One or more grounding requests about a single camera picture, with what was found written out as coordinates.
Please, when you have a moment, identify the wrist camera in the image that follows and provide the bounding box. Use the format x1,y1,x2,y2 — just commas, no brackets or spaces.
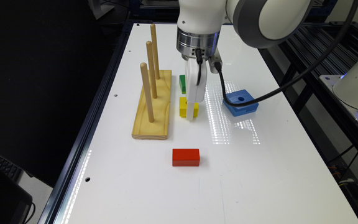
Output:
208,49,223,74

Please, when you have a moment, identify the front wooden peg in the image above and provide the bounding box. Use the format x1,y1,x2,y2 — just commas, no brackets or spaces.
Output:
140,62,154,123

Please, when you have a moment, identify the wooden peg board base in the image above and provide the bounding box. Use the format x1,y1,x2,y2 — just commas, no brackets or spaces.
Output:
132,70,172,140

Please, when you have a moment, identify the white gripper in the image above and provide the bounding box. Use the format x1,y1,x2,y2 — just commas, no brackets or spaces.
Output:
185,58,208,121

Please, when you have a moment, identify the green block with hole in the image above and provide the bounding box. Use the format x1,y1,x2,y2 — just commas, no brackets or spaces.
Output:
179,75,186,94

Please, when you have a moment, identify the wooden peg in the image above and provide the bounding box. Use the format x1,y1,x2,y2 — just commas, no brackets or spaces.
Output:
150,24,160,80
146,41,157,99
140,62,154,123

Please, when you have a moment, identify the middle wooden peg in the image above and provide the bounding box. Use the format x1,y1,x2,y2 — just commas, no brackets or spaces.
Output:
146,41,157,99

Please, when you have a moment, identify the red rectangular block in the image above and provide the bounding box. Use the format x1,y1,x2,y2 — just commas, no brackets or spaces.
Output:
172,149,200,167

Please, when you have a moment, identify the blue block with hole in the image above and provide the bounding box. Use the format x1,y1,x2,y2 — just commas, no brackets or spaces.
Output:
223,90,259,117

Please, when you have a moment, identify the black keyboard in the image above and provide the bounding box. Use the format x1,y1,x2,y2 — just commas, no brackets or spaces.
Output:
0,156,22,182

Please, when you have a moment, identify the black camera cable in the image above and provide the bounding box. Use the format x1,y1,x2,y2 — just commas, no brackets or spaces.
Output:
214,0,358,108

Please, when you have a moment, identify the rear wooden peg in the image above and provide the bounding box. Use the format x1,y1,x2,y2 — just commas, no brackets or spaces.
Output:
150,24,160,80

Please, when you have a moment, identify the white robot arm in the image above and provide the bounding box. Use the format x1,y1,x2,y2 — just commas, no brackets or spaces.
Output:
177,0,313,121

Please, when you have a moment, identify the black monitor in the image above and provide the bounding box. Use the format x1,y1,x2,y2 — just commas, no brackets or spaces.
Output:
0,171,32,224

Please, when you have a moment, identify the yellow block with hole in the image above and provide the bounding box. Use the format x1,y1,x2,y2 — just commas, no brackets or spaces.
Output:
179,97,199,118

